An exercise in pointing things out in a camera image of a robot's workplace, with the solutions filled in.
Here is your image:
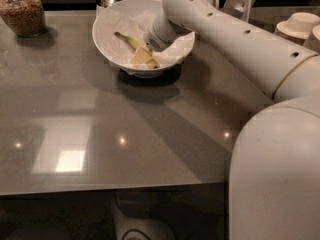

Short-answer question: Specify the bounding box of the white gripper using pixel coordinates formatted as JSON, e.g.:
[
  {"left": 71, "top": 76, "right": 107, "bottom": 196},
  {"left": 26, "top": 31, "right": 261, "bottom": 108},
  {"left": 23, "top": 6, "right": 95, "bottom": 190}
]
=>
[{"left": 131, "top": 8, "right": 191, "bottom": 65}]

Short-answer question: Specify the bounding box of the yellow green banana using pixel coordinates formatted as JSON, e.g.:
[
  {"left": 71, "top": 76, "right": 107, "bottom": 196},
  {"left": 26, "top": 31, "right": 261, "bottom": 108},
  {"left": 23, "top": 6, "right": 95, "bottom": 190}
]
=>
[{"left": 114, "top": 32, "right": 160, "bottom": 69}]

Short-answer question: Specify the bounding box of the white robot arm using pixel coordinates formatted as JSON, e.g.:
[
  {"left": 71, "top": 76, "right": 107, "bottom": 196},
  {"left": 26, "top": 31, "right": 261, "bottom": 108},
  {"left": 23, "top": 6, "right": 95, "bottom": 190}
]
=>
[{"left": 143, "top": 0, "right": 320, "bottom": 240}]

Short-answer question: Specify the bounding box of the white bowl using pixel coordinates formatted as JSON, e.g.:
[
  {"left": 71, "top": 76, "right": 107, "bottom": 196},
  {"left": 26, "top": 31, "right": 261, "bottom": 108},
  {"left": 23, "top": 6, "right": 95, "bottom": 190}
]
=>
[{"left": 91, "top": 0, "right": 196, "bottom": 79}]

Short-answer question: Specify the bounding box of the white paper napkin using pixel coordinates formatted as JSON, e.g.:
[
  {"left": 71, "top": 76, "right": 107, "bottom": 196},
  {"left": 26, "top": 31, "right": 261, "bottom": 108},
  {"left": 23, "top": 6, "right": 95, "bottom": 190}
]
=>
[{"left": 95, "top": 5, "right": 190, "bottom": 71}]

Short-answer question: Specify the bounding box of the white folded sign stand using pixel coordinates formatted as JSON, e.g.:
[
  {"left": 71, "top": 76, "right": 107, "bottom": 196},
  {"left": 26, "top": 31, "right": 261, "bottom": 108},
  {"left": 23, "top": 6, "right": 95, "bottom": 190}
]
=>
[{"left": 222, "top": 0, "right": 264, "bottom": 22}]

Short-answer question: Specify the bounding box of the left glass cereal jar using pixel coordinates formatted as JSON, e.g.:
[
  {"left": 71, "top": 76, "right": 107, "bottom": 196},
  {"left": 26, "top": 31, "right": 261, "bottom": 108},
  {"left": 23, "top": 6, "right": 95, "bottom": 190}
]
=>
[{"left": 0, "top": 0, "right": 46, "bottom": 37}]

